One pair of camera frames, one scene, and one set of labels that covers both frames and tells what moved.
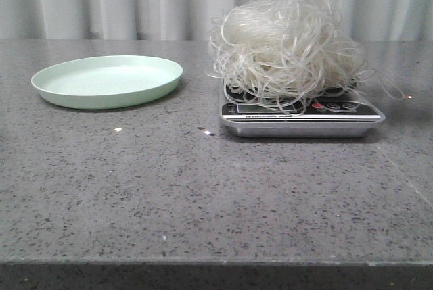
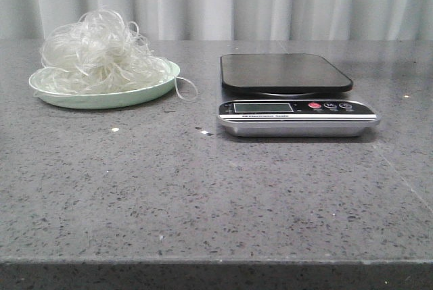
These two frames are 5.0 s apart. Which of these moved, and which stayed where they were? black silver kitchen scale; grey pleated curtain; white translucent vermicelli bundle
Moved: white translucent vermicelli bundle
Stayed: grey pleated curtain; black silver kitchen scale
